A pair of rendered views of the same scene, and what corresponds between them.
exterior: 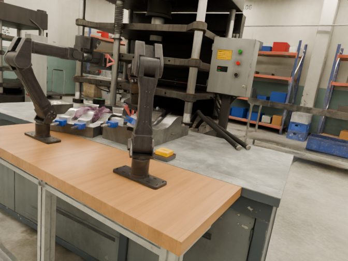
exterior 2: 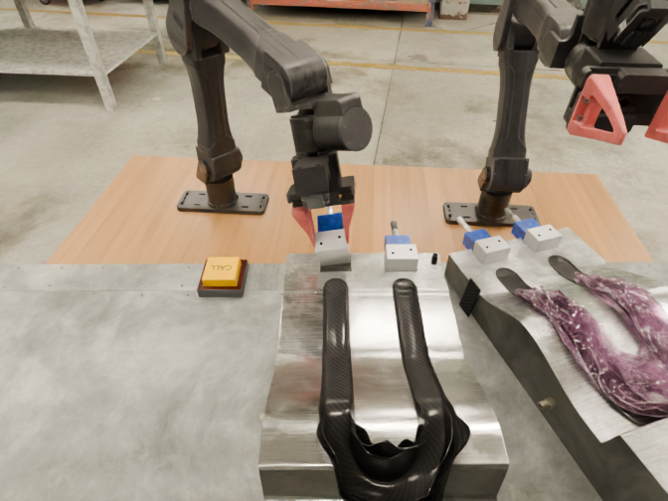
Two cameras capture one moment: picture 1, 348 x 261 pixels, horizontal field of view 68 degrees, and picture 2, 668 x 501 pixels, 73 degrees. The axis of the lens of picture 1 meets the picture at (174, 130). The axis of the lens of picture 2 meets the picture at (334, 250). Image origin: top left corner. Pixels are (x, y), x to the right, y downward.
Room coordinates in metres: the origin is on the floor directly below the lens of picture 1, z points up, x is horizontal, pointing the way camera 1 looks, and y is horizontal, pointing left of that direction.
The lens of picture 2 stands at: (1.70, -0.05, 1.40)
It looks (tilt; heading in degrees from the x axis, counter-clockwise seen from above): 42 degrees down; 153
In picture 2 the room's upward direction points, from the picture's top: straight up
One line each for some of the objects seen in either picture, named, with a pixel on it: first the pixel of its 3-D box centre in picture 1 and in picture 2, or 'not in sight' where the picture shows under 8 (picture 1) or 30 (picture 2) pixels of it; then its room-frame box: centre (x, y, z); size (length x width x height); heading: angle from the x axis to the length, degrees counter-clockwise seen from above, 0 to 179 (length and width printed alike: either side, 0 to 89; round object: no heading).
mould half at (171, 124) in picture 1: (150, 125); (372, 391); (1.44, 0.14, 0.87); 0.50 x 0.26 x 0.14; 153
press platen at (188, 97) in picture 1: (151, 93); not in sight; (2.49, 0.25, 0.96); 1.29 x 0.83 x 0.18; 63
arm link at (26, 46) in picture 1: (46, 56); (544, 38); (1.17, 0.61, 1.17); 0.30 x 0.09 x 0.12; 148
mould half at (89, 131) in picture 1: (93, 117); (607, 343); (1.53, 0.49, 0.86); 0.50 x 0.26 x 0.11; 170
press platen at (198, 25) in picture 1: (157, 40); not in sight; (2.49, 0.26, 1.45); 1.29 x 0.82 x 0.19; 63
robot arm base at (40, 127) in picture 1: (42, 130); (493, 202); (1.16, 0.61, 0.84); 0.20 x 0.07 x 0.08; 58
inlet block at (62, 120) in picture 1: (59, 122); (525, 228); (1.27, 0.59, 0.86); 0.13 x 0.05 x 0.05; 170
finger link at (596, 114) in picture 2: (106, 60); (618, 116); (1.44, 0.42, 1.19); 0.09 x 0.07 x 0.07; 148
